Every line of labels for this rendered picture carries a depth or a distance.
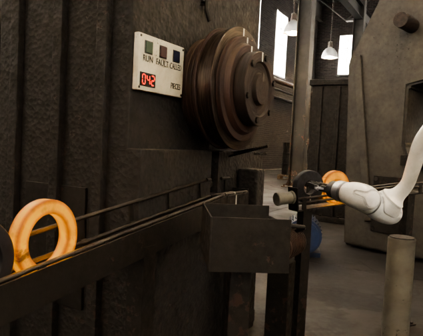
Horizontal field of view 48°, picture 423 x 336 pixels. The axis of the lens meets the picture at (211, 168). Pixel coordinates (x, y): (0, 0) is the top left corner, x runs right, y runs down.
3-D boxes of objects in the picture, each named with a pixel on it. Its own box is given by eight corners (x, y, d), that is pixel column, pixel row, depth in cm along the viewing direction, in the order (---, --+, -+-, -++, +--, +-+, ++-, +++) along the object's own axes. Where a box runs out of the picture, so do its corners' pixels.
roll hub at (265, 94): (230, 123, 170) (234, 45, 168) (262, 127, 194) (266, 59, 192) (244, 124, 167) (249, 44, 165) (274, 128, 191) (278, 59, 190)
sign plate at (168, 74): (132, 89, 150) (134, 31, 149) (177, 98, 172) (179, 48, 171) (137, 89, 149) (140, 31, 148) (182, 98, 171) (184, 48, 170)
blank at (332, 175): (319, 171, 223) (323, 172, 220) (344, 169, 229) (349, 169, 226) (319, 204, 224) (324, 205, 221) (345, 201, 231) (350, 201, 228)
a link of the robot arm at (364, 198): (333, 200, 192) (354, 211, 198) (360, 207, 178) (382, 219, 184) (344, 176, 193) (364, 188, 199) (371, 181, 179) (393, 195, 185)
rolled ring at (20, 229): (58, 291, 112) (48, 288, 113) (87, 219, 119) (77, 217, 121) (3, 265, 97) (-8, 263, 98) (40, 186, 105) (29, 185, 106)
